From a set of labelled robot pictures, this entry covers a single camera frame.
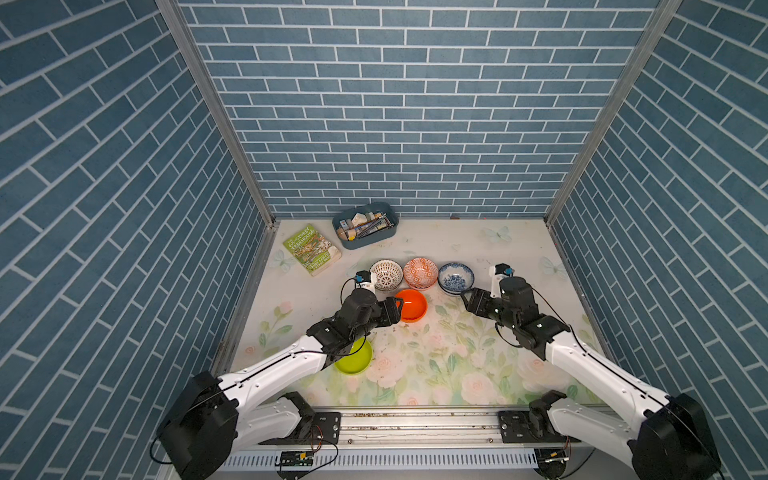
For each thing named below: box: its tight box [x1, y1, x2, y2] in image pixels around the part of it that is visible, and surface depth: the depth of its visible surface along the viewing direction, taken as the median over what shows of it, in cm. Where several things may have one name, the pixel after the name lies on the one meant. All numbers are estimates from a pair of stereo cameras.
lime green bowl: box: [334, 338, 373, 375], surface depth 84 cm
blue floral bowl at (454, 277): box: [438, 262, 475, 295], surface depth 101 cm
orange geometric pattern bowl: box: [403, 257, 439, 291], surface depth 101 cm
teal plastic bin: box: [332, 202, 400, 250], surface depth 118 cm
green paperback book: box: [283, 224, 342, 277], surface depth 110 cm
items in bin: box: [337, 212, 394, 241], surface depth 118 cm
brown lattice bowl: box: [369, 258, 404, 292], surface depth 101 cm
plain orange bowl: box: [395, 288, 427, 323], surface depth 96 cm
